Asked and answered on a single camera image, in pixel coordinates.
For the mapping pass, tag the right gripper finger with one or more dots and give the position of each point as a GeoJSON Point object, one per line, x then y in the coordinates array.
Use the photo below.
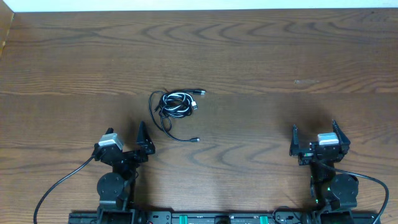
{"type": "Point", "coordinates": [294, 145]}
{"type": "Point", "coordinates": [344, 142]}

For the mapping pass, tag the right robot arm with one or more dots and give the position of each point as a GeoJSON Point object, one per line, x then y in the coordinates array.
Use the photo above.
{"type": "Point", "coordinates": [332, 189]}

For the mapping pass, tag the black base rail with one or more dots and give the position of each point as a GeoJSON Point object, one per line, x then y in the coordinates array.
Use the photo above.
{"type": "Point", "coordinates": [165, 217]}

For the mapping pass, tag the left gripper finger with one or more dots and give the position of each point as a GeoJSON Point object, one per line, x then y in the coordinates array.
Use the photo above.
{"type": "Point", "coordinates": [144, 140]}
{"type": "Point", "coordinates": [109, 131]}

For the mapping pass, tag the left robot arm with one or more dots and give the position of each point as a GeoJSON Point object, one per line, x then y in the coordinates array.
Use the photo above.
{"type": "Point", "coordinates": [116, 188]}

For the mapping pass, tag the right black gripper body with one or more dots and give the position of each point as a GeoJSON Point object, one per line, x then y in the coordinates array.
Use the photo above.
{"type": "Point", "coordinates": [305, 158]}

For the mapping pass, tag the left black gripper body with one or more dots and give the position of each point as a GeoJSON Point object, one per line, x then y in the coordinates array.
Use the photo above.
{"type": "Point", "coordinates": [136, 159]}

